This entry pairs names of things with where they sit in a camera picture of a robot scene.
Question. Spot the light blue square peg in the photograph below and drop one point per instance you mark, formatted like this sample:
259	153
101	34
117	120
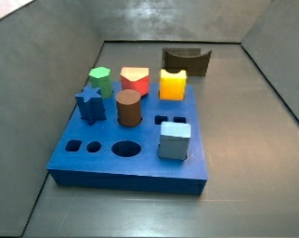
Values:
175	137

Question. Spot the blue shape sorter board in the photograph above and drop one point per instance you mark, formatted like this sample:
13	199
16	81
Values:
105	155

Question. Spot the brown cylinder peg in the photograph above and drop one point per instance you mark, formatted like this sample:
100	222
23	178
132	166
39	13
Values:
128	104

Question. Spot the yellow arch peg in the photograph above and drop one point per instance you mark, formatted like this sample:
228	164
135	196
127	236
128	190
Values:
172	85

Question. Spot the red pentagon peg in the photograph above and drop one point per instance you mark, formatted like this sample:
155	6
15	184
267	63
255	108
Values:
135	78

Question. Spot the blue star peg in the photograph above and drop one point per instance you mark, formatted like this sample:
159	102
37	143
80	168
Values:
91	105

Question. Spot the green hexagon peg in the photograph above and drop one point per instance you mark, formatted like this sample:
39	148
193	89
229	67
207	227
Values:
100	79

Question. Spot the black curved holder stand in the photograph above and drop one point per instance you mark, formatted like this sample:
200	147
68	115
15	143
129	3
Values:
188	59

